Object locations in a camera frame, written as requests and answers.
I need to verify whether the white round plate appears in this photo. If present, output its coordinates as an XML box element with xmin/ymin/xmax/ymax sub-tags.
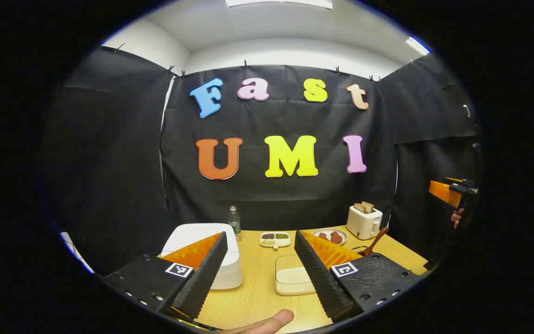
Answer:
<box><xmin>311</xmin><ymin>228</ymin><xmax>348</xmax><ymax>246</ymax></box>

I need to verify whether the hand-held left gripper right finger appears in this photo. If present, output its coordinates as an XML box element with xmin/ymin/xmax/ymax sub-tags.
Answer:
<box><xmin>294</xmin><ymin>230</ymin><xmax>423</xmax><ymax>322</ymax></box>

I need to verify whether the white toaster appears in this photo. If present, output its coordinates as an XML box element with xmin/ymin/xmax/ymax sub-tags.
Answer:
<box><xmin>346</xmin><ymin>204</ymin><xmax>383</xmax><ymax>240</ymax></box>

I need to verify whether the brown wooden spoon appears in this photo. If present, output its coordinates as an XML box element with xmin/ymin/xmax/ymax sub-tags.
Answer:
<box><xmin>362</xmin><ymin>227</ymin><xmax>390</xmax><ymax>257</ymax></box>

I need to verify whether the black backdrop cloth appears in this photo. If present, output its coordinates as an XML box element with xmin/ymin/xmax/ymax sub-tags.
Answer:
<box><xmin>40</xmin><ymin>46</ymin><xmax>481</xmax><ymax>279</ymax></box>

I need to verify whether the white divided grain dish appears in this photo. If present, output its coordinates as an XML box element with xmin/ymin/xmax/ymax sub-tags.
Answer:
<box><xmin>260</xmin><ymin>231</ymin><xmax>292</xmax><ymax>250</ymax></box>

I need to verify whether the green label plastic bottle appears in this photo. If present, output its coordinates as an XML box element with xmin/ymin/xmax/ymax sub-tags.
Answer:
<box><xmin>228</xmin><ymin>206</ymin><xmax>242</xmax><ymax>242</ymax></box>

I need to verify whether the white box of rice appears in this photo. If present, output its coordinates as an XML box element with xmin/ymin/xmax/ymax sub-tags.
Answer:
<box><xmin>275</xmin><ymin>255</ymin><xmax>316</xmax><ymax>296</ymax></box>

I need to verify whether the white rice cooker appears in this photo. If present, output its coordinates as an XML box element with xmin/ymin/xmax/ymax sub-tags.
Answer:
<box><xmin>161</xmin><ymin>223</ymin><xmax>243</xmax><ymax>290</ymax></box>

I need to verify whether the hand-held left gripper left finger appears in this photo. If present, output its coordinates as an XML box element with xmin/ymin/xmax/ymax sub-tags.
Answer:
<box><xmin>102</xmin><ymin>231</ymin><xmax>229</xmax><ymax>323</ymax></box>

